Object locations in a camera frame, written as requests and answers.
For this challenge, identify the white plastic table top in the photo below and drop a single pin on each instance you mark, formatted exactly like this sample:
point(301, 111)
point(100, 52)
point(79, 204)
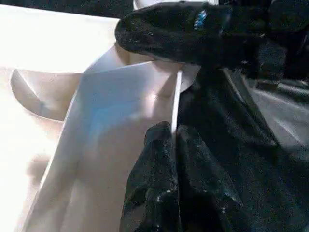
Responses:
point(72, 120)

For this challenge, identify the black mat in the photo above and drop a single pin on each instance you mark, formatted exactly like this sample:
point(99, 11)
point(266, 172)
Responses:
point(277, 145)

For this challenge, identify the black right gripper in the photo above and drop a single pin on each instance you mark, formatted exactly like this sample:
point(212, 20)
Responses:
point(265, 36)

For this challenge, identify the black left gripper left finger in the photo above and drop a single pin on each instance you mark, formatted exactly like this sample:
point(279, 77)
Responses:
point(154, 181)

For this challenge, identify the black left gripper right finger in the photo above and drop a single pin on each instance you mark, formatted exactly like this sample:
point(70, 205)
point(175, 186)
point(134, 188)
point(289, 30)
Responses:
point(205, 193)

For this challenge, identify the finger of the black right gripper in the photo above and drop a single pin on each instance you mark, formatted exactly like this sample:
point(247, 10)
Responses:
point(169, 31)

